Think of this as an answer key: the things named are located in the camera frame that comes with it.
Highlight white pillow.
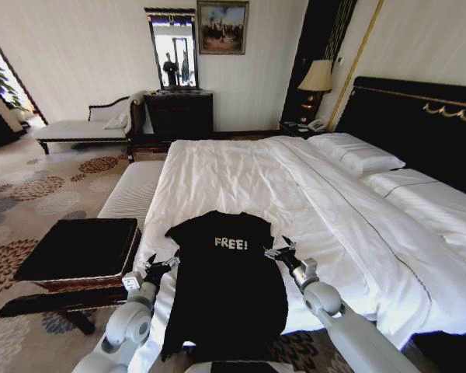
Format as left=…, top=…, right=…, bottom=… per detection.
left=307, top=132, right=407, bottom=176
left=359, top=167, right=466, bottom=269

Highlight white duvet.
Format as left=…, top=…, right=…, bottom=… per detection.
left=133, top=134, right=466, bottom=350

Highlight white chaise longue dark frame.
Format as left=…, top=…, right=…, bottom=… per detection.
left=34, top=92, right=147, bottom=156

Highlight black wall panel gold stripes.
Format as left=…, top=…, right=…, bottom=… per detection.
left=280, top=0, right=359, bottom=134

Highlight black headboard gold trim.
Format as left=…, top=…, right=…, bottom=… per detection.
left=334, top=75, right=466, bottom=203

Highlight table lamp cream shade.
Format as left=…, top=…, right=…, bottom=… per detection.
left=297, top=58, right=334, bottom=122

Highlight dark nightstand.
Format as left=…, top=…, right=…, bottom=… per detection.
left=278, top=118, right=332, bottom=140

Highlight dark framed mirror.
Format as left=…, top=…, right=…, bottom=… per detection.
left=144, top=6, right=200, bottom=92

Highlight dark low wooden table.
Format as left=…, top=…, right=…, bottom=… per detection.
left=125, top=133, right=172, bottom=163

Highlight white upholstered bed bench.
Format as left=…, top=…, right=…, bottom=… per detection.
left=96, top=159, right=168, bottom=231

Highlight dark woven basket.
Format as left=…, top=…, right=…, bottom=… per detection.
left=12, top=218, right=143, bottom=293

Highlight person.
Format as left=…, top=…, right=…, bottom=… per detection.
left=162, top=51, right=180, bottom=89

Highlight green potted plant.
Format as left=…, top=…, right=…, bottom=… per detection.
left=0, top=46, right=29, bottom=114

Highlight dark wooden bench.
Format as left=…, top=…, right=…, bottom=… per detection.
left=0, top=277, right=137, bottom=336

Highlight black FREE print T-shirt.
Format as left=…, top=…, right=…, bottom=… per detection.
left=160, top=209, right=289, bottom=361

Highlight dark wooden dresser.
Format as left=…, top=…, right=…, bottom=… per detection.
left=143, top=89, right=215, bottom=143

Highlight white cushion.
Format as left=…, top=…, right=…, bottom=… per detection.
left=102, top=111, right=130, bottom=131

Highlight gold framed painting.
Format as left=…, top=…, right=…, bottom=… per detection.
left=196, top=0, right=251, bottom=57

